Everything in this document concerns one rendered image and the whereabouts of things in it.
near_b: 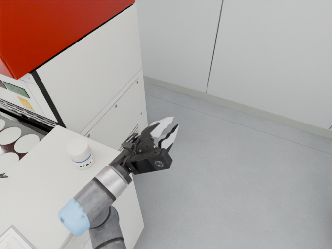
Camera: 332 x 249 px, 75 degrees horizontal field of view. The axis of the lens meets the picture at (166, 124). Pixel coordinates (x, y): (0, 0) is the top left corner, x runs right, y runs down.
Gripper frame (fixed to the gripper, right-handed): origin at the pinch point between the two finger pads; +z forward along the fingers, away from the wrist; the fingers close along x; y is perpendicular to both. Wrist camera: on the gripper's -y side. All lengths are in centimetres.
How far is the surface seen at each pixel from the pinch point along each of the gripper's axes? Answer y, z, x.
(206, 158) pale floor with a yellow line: 86, 58, 94
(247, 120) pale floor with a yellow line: 86, 123, 104
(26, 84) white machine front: 47, -18, -30
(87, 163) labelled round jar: 28.9, -21.8, 2.1
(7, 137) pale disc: 70, -36, -17
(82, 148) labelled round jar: 26.3, -19.9, -4.0
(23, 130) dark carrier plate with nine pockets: 69, -30, -16
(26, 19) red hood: 32, -6, -45
